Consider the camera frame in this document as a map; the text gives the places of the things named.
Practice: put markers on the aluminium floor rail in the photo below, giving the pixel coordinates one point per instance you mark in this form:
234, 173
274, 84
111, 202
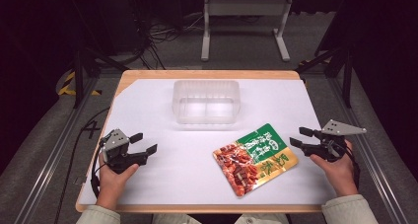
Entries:
55, 151
368, 151

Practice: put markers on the white metal stand frame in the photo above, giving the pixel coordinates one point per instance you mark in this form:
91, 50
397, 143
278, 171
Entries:
246, 7

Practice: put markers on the person's right hand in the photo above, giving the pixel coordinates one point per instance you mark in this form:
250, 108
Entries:
338, 173

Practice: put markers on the black metal stand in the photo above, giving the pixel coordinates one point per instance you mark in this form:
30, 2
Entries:
346, 72
79, 72

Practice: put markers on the person's left hand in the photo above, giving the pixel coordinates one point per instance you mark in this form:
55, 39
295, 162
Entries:
113, 184

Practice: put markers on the white paper sheet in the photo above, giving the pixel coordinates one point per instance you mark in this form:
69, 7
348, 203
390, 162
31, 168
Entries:
184, 158

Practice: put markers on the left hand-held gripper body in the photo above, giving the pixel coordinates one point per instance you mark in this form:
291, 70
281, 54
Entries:
115, 144

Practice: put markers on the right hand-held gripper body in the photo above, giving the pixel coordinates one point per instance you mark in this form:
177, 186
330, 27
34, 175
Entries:
332, 141

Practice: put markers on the clear plastic container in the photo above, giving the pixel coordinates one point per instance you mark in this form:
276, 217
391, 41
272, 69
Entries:
206, 102

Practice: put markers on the green and gold snack packet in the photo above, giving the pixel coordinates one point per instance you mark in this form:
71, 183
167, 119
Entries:
256, 158

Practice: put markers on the yellow and black hazard tape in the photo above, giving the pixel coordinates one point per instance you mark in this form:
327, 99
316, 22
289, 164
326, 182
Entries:
67, 86

